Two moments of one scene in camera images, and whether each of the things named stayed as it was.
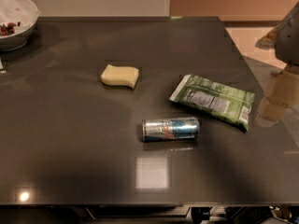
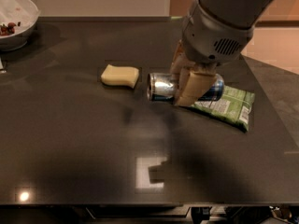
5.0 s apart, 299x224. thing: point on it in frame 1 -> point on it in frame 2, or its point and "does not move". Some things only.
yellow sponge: [119, 76] does not move
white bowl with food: [19, 18] does not move
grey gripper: [288, 42] -> [209, 41]
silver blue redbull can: [162, 129] -> [163, 87]
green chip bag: [227, 104] does not move
